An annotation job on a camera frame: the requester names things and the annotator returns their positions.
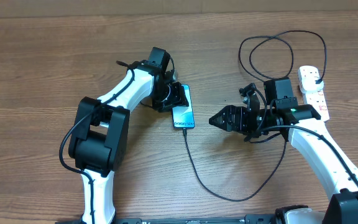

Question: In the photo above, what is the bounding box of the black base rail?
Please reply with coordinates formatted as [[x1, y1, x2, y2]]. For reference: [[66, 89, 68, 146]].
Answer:
[[54, 205, 323, 224]]

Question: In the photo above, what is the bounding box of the Samsung Galaxy smartphone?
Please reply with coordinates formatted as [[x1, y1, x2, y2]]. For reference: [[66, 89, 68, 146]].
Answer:
[[172, 85, 195, 129]]

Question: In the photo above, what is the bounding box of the black USB charging cable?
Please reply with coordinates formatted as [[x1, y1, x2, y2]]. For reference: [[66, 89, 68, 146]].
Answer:
[[182, 30, 328, 203]]

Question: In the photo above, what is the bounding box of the white power strip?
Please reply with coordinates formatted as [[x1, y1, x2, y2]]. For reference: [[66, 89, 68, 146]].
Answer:
[[297, 65, 331, 123]]

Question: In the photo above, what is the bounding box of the white charger plug adapter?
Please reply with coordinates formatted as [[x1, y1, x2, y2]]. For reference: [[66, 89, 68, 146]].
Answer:
[[300, 77, 324, 94]]

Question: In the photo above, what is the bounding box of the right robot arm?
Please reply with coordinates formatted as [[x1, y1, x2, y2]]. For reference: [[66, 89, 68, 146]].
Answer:
[[209, 77, 358, 223]]

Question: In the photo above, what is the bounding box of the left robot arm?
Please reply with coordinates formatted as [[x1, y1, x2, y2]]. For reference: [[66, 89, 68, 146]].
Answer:
[[59, 47, 190, 223]]

